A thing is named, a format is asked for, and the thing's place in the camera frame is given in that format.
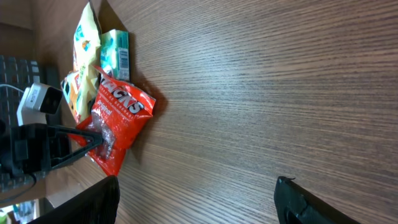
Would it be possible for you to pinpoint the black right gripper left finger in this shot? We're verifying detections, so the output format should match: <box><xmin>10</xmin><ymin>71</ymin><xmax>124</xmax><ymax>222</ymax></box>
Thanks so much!
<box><xmin>32</xmin><ymin>175</ymin><xmax>120</xmax><ymax>224</ymax></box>

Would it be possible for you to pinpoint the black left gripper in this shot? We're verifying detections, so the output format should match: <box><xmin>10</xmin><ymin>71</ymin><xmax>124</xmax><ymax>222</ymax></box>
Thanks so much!
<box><xmin>1</xmin><ymin>124</ymin><xmax>104</xmax><ymax>174</ymax></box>

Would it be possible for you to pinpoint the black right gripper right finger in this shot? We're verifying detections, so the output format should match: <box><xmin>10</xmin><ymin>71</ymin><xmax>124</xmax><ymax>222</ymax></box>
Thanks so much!
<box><xmin>274</xmin><ymin>176</ymin><xmax>359</xmax><ymax>224</ymax></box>

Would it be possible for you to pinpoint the blue yellow snack bag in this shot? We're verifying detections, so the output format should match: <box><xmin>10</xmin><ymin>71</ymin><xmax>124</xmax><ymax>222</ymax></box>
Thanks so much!
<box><xmin>61</xmin><ymin>2</ymin><xmax>101</xmax><ymax>123</ymax></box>

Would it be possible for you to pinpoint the red candy bag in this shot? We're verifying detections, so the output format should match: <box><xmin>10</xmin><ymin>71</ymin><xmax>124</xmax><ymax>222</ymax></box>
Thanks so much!
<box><xmin>76</xmin><ymin>66</ymin><xmax>156</xmax><ymax>175</ymax></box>

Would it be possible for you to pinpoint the small teal box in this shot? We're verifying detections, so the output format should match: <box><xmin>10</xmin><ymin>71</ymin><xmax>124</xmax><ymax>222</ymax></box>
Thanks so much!
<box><xmin>100</xmin><ymin>29</ymin><xmax>130</xmax><ymax>82</ymax></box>

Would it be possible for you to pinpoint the grey plastic shopping basket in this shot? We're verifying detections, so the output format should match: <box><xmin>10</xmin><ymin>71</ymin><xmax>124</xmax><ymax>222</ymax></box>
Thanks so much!
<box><xmin>1</xmin><ymin>55</ymin><xmax>60</xmax><ymax>128</ymax></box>

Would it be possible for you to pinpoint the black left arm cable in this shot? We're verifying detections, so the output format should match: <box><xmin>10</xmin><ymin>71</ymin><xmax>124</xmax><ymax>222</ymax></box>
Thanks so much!
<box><xmin>0</xmin><ymin>172</ymin><xmax>38</xmax><ymax>205</ymax></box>

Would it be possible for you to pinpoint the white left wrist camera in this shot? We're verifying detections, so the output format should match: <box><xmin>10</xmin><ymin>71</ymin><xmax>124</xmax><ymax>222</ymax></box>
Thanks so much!
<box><xmin>16</xmin><ymin>82</ymin><xmax>63</xmax><ymax>126</ymax></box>

